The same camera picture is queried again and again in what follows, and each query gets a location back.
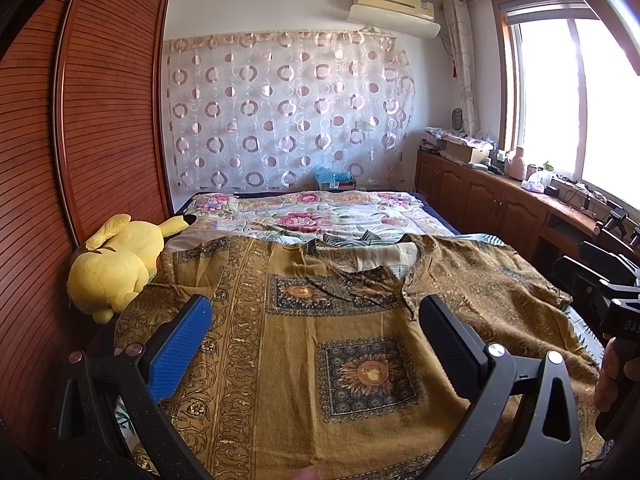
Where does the person right hand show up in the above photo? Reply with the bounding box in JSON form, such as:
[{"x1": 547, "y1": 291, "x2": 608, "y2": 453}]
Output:
[{"x1": 594, "y1": 338, "x2": 640, "y2": 413}]

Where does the pink bottle on cabinet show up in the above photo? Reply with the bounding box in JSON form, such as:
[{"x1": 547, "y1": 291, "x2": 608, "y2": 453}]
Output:
[{"x1": 506, "y1": 145, "x2": 526, "y2": 182}]

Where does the window with wooden frame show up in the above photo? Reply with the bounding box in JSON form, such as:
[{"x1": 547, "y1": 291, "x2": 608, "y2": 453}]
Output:
[{"x1": 492, "y1": 0, "x2": 639, "y2": 209}]

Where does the wall air conditioner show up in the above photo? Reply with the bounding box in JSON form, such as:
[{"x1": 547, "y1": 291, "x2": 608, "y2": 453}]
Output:
[{"x1": 347, "y1": 0, "x2": 440, "y2": 39}]

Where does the floral bed quilt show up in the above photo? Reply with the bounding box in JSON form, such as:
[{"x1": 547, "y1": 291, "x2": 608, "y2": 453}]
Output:
[{"x1": 166, "y1": 191, "x2": 457, "y2": 252}]

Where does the wooden side cabinet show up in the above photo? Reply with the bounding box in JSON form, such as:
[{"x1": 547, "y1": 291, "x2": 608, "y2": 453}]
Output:
[{"x1": 414, "y1": 151, "x2": 596, "y2": 269}]

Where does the white window drape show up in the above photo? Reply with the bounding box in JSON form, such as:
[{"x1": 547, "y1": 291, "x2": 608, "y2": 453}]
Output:
[{"x1": 442, "y1": 0, "x2": 480, "y2": 136}]

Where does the blue item at headboard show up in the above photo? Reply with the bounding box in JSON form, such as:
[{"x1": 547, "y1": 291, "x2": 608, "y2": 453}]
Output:
[{"x1": 314, "y1": 166, "x2": 357, "y2": 191}]

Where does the wooden louvered wardrobe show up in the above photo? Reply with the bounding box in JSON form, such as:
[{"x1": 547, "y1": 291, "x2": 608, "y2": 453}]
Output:
[{"x1": 1, "y1": 0, "x2": 171, "y2": 454}]

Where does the cardboard box on cabinet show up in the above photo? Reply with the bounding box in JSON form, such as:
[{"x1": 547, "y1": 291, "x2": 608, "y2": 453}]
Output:
[{"x1": 444, "y1": 141, "x2": 492, "y2": 165}]

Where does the golden brown patterned garment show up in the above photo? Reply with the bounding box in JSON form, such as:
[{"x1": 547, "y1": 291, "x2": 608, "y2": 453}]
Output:
[{"x1": 115, "y1": 235, "x2": 603, "y2": 479}]

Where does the white circle pattern curtain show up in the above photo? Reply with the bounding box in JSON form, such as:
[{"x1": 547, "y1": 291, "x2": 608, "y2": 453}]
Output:
[{"x1": 163, "y1": 30, "x2": 416, "y2": 193}]

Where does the yellow Pikachu plush toy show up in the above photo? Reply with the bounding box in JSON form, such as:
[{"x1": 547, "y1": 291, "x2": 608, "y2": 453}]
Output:
[{"x1": 66, "y1": 214, "x2": 195, "y2": 325}]

